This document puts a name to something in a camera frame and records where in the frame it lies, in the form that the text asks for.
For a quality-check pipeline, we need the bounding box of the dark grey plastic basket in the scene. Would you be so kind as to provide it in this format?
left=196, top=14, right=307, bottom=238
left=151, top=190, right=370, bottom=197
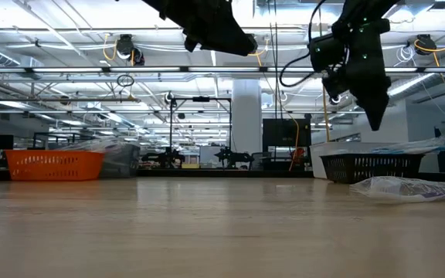
left=47, top=141, right=143, bottom=179

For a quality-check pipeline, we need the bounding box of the small black cable reel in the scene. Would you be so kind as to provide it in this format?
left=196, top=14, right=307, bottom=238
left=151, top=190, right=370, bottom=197
left=163, top=90, right=178, bottom=109

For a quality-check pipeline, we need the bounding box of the orange plastic basket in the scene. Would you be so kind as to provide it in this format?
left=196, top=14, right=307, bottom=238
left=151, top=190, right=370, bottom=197
left=5, top=149, right=106, bottom=182

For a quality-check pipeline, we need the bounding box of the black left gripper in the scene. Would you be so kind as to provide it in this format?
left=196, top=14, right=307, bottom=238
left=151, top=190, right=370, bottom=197
left=140, top=0, right=259, bottom=58

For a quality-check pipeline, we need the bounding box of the blue toothbrush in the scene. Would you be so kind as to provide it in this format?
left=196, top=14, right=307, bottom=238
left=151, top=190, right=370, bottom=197
left=402, top=134, right=445, bottom=155
left=369, top=142, right=426, bottom=156

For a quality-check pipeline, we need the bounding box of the thin yellow cable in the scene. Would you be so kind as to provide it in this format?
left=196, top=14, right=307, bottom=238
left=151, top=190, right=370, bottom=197
left=280, top=103, right=301, bottom=173

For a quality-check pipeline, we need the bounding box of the yellow hanging cable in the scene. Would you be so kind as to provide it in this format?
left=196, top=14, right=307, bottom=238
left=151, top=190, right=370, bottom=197
left=319, top=86, right=331, bottom=144

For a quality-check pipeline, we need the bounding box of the long ceiling light strip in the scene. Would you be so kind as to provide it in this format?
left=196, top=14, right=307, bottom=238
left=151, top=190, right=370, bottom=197
left=0, top=66, right=445, bottom=75

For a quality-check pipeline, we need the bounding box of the black plastic basket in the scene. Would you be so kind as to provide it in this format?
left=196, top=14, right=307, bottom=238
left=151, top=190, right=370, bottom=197
left=319, top=153, right=426, bottom=185

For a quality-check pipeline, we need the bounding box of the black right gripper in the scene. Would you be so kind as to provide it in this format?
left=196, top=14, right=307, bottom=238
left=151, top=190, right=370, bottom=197
left=321, top=0, right=402, bottom=132

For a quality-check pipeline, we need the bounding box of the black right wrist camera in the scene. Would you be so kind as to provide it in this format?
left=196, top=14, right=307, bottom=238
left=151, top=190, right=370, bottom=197
left=308, top=32, right=350, bottom=75

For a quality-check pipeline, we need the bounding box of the black frame stand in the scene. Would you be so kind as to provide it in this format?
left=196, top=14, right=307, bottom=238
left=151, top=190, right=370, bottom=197
left=168, top=96, right=233, bottom=155

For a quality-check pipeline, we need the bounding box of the black screen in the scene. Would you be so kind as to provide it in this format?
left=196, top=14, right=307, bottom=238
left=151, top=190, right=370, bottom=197
left=261, top=118, right=312, bottom=154

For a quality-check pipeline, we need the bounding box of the hanging black cable loop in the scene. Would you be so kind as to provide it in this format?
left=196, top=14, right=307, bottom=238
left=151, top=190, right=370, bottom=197
left=115, top=73, right=136, bottom=89

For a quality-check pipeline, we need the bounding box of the white building pillar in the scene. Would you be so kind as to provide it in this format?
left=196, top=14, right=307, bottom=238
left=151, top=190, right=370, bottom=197
left=231, top=79, right=263, bottom=155

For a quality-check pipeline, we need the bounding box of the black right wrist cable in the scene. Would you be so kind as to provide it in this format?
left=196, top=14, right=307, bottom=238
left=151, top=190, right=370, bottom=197
left=278, top=0, right=326, bottom=88

